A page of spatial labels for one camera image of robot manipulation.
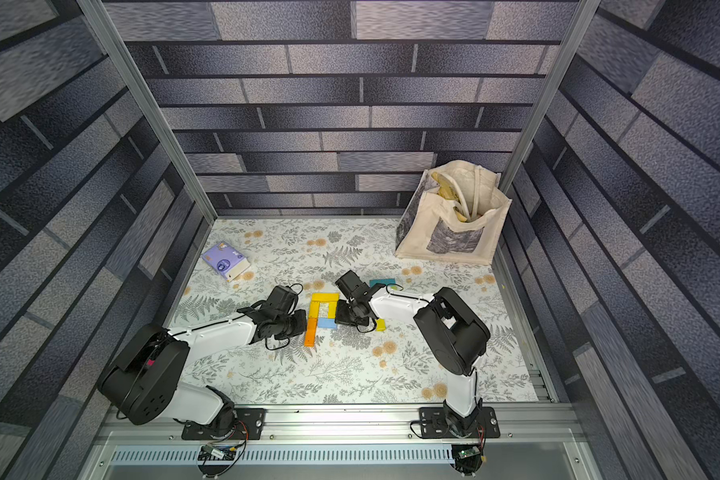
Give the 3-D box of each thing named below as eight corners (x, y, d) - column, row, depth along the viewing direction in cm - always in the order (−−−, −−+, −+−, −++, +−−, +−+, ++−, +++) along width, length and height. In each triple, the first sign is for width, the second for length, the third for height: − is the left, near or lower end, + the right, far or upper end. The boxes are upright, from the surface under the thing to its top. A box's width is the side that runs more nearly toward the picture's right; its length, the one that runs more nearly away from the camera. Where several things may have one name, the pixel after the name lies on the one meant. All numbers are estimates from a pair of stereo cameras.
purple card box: (208, 265, 108) (201, 255, 103) (228, 250, 112) (222, 239, 107) (229, 283, 103) (223, 273, 98) (250, 266, 107) (244, 256, 103)
